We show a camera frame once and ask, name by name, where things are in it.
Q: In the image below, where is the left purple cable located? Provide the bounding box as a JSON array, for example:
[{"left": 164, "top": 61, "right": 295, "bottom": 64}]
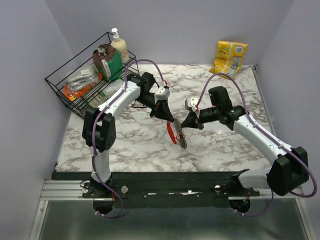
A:
[{"left": 91, "top": 58, "right": 168, "bottom": 219}]

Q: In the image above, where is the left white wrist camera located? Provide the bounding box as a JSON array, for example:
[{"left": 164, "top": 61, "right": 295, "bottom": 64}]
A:
[{"left": 154, "top": 86, "right": 170, "bottom": 102}]

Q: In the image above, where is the clear plastic packet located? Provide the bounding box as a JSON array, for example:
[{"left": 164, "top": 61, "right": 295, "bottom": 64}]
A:
[{"left": 66, "top": 65, "right": 99, "bottom": 91}]

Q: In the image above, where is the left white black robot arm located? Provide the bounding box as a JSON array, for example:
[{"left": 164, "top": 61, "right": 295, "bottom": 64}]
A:
[{"left": 82, "top": 72, "right": 174, "bottom": 198}]

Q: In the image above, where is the orange snack packet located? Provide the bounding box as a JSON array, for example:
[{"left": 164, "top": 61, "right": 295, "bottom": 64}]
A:
[{"left": 63, "top": 84, "right": 94, "bottom": 102}]

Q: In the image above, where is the green white snack packet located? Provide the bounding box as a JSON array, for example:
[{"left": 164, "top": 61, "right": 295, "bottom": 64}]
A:
[{"left": 88, "top": 79, "right": 124, "bottom": 108}]

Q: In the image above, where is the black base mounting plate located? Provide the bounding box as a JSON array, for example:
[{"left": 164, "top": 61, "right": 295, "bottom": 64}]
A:
[{"left": 51, "top": 171, "right": 292, "bottom": 210}]

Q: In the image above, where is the black wire rack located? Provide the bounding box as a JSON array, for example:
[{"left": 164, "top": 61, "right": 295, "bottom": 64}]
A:
[{"left": 44, "top": 32, "right": 137, "bottom": 119}]

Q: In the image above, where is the metal red key organizer plate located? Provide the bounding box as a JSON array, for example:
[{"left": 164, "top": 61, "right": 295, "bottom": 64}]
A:
[{"left": 166, "top": 118, "right": 187, "bottom": 150}]

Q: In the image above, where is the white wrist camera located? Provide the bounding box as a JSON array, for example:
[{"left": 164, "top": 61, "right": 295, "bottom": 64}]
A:
[
  {"left": 154, "top": 86, "right": 170, "bottom": 102},
  {"left": 184, "top": 97, "right": 199, "bottom": 112}
]

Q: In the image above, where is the aluminium rail frame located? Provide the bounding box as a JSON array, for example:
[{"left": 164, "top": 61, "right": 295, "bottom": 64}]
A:
[{"left": 30, "top": 178, "right": 316, "bottom": 240}]

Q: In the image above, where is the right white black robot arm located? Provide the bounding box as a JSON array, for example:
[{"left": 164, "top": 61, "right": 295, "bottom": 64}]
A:
[{"left": 181, "top": 86, "right": 309, "bottom": 196}]

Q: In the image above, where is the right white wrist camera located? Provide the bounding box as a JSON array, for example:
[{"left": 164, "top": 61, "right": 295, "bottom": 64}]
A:
[{"left": 184, "top": 97, "right": 199, "bottom": 112}]

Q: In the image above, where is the brown green bag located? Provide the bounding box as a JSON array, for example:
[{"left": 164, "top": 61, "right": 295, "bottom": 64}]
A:
[{"left": 92, "top": 44, "right": 124, "bottom": 82}]

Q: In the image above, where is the yellow chips bag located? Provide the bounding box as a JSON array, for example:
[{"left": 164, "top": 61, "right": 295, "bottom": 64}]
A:
[{"left": 209, "top": 40, "right": 249, "bottom": 78}]

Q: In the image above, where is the cream pump lotion bottle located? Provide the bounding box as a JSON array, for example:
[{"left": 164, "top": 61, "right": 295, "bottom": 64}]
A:
[{"left": 111, "top": 28, "right": 130, "bottom": 64}]

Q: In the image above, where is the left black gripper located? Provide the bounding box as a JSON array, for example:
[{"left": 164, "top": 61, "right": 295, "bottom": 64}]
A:
[{"left": 135, "top": 92, "right": 174, "bottom": 123}]

